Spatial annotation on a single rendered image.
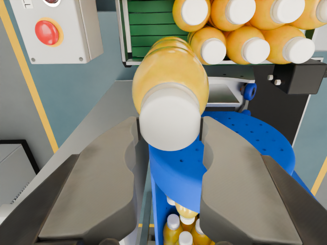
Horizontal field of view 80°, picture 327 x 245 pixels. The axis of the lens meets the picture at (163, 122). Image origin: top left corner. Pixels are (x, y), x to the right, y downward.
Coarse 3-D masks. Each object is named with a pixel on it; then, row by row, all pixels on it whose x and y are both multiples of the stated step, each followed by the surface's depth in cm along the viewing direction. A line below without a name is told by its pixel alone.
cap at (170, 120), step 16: (160, 96) 11; (176, 96) 11; (144, 112) 12; (160, 112) 12; (176, 112) 12; (192, 112) 11; (144, 128) 12; (160, 128) 12; (176, 128) 12; (192, 128) 12; (160, 144) 13; (176, 144) 13
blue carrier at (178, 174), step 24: (216, 120) 47; (240, 120) 47; (192, 144) 38; (264, 144) 38; (288, 144) 38; (168, 168) 33; (192, 168) 33; (288, 168) 32; (168, 192) 35; (192, 192) 31
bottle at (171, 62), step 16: (160, 48) 18; (176, 48) 17; (144, 64) 16; (160, 64) 14; (176, 64) 14; (192, 64) 15; (144, 80) 14; (160, 80) 14; (176, 80) 14; (192, 80) 14; (144, 96) 13; (192, 96) 13; (208, 96) 16
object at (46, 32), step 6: (36, 24) 30; (42, 24) 30; (48, 24) 30; (36, 30) 30; (42, 30) 30; (48, 30) 30; (54, 30) 30; (42, 36) 31; (48, 36) 31; (54, 36) 31; (42, 42) 31; (48, 42) 31; (54, 42) 31
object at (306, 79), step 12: (312, 60) 45; (276, 72) 49; (288, 72) 44; (300, 72) 43; (312, 72) 43; (324, 72) 42; (276, 84) 46; (288, 84) 44; (300, 84) 44; (312, 84) 44
